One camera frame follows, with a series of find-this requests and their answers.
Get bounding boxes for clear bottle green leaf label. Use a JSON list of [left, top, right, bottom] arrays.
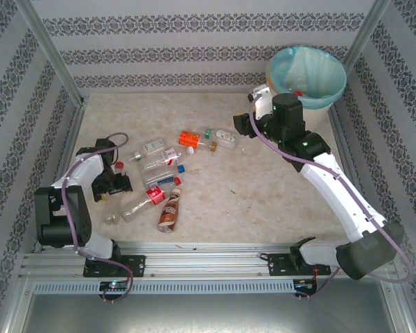
[[200, 127, 237, 151]]

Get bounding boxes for small bottle white green label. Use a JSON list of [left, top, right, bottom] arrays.
[[128, 137, 166, 163]]

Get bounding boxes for brown chocolate drink bottle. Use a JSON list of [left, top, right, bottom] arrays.
[[157, 186, 184, 234]]

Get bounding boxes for white cap red white bottle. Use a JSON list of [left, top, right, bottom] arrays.
[[138, 146, 196, 174]]

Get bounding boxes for orange label plastic bottle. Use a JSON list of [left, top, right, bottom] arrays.
[[178, 130, 218, 153]]

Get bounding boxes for blue cap clear bottle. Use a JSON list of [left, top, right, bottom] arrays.
[[141, 164, 187, 190]]

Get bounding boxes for cream plastic waste bin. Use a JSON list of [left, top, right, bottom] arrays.
[[265, 44, 348, 135]]

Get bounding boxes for light blue bin liner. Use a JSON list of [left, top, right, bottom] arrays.
[[270, 44, 348, 111]]

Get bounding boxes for small green circuit board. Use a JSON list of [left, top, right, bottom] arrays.
[[98, 280, 131, 293], [293, 278, 318, 291]]

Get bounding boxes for grey metal base sheet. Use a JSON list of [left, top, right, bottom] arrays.
[[6, 277, 413, 333]]

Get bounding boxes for aluminium side rail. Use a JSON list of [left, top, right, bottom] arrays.
[[33, 96, 89, 253], [327, 102, 384, 250]]

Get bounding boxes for aluminium front rail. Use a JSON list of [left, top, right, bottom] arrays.
[[19, 241, 401, 280]]

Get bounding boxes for aluminium frame post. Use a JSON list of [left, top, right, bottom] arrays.
[[343, 0, 392, 70], [13, 0, 86, 105]]

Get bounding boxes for white slotted cable duct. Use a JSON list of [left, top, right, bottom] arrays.
[[33, 280, 296, 296]]

